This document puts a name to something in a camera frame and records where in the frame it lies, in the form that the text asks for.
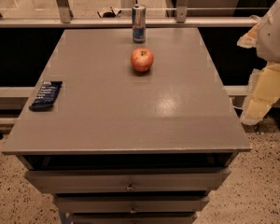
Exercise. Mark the dark object behind glass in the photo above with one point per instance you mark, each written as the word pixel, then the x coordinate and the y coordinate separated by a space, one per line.
pixel 109 13

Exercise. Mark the red apple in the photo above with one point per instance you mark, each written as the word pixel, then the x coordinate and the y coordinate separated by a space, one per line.
pixel 142 59

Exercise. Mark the top grey drawer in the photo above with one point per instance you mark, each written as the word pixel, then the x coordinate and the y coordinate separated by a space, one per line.
pixel 65 182

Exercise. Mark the bottom grey drawer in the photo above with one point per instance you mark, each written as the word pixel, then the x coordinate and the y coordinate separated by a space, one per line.
pixel 144 218

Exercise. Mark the blue rxbar blueberry bar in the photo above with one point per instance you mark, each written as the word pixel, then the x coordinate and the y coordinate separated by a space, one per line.
pixel 46 96

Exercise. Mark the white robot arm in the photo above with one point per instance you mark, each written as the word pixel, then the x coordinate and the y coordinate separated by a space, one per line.
pixel 263 89

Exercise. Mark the silver blue energy drink can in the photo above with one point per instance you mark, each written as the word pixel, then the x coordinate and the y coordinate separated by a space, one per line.
pixel 139 23

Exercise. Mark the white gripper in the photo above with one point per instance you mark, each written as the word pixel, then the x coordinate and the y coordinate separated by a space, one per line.
pixel 274 39

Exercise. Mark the grey drawer cabinet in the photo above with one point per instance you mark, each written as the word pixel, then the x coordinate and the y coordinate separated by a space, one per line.
pixel 109 118

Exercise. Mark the grey drawer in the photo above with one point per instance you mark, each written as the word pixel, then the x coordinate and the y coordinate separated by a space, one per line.
pixel 65 182
pixel 134 203
pixel 144 218

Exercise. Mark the middle grey drawer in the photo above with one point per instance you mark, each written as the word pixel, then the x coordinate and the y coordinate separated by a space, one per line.
pixel 134 203

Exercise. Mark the metal window railing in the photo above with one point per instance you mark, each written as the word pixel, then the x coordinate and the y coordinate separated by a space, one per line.
pixel 160 13

